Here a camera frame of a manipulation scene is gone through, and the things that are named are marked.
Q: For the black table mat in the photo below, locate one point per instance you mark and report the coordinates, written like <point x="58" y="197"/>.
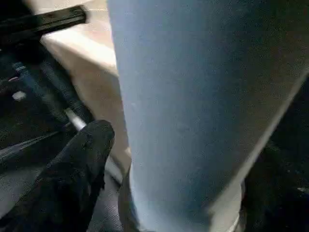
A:
<point x="292" y="145"/>

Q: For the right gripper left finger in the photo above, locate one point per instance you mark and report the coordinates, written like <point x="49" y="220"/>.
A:
<point x="72" y="183"/>

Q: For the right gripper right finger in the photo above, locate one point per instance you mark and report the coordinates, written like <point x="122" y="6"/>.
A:
<point x="277" y="212"/>

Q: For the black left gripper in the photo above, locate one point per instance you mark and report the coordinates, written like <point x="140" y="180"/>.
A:
<point x="43" y="23"/>

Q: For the white plastic table top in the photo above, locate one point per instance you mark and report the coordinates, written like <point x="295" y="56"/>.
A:
<point x="91" y="72"/>

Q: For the white plastic table leg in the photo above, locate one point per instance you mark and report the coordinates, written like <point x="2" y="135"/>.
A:
<point x="193" y="96"/>

